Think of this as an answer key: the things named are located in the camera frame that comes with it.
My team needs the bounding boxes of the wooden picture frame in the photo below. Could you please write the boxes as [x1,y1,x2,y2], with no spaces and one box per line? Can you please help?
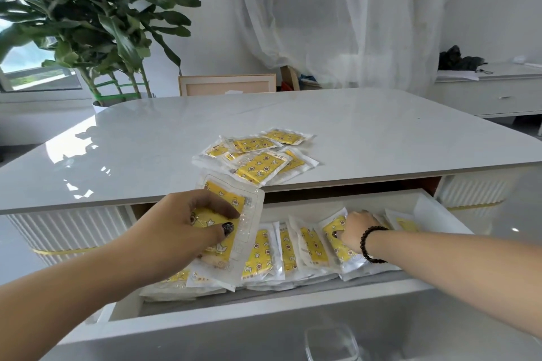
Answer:
[178,73,277,97]

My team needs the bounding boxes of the person's right forearm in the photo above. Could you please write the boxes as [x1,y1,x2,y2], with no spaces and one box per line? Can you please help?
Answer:
[368,229,542,338]

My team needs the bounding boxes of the white plant pot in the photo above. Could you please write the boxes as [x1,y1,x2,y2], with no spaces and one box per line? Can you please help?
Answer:
[92,92,153,114]

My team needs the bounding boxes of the small white framed window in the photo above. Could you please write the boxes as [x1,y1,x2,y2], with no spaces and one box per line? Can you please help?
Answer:
[0,14,92,103]

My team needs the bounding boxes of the yellow tape strip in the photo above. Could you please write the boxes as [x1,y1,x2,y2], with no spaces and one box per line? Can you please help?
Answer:
[32,246,100,257]
[447,200,505,212]

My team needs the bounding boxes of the white sheer dust cover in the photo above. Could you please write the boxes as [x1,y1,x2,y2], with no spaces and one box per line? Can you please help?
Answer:
[235,0,466,95]

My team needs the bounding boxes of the person's right hand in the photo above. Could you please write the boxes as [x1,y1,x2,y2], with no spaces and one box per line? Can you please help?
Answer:
[338,209,384,254]

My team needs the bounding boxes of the brown cardboard box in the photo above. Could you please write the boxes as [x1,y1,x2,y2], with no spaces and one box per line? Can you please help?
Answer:
[280,65,300,91]

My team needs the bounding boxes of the row of yellow packets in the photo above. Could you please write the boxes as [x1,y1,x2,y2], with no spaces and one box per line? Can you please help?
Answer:
[139,208,422,303]

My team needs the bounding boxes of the large green leafy plant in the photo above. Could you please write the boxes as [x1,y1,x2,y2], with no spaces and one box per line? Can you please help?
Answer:
[0,0,202,105]

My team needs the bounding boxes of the white drawer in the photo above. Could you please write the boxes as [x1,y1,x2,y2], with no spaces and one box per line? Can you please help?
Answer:
[40,188,542,361]

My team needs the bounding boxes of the pile of yellow packets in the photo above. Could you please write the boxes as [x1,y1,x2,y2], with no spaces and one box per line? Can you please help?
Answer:
[191,127,320,187]

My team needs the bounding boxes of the black plastic bag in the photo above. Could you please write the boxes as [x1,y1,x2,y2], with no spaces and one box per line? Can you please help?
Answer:
[438,45,488,71]

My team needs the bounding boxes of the dark bead bracelet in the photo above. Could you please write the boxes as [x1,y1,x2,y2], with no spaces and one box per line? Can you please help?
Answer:
[360,226,390,265]

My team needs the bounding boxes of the person's left hand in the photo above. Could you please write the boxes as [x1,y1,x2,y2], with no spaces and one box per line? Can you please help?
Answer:
[116,189,241,285]

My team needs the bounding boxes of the person's left forearm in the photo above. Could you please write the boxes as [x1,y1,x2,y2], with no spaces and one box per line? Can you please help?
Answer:
[0,242,141,361]

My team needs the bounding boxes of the white side cabinet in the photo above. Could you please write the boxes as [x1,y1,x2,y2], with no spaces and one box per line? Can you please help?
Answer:
[427,62,542,120]

